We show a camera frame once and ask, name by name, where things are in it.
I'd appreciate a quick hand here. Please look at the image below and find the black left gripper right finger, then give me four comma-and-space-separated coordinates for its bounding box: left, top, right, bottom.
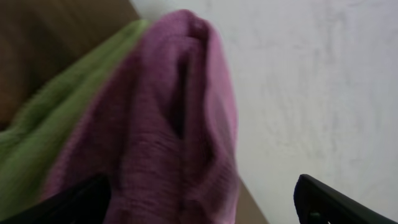
294, 174, 397, 224

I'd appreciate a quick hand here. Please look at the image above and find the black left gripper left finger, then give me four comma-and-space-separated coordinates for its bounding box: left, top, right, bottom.
1, 174, 111, 224

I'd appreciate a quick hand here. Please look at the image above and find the folded light green cloth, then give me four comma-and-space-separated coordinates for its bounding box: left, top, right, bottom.
1, 20, 149, 220

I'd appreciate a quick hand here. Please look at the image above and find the purple microfiber cloth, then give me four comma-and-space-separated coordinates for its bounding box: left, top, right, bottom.
44, 10, 239, 223

